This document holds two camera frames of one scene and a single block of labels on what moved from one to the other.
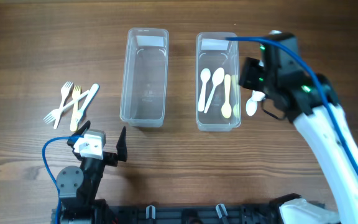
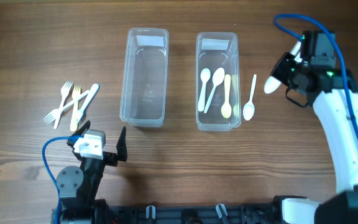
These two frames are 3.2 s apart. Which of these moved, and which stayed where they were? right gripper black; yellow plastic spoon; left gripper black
Moved: right gripper black
Stayed: yellow plastic spoon; left gripper black
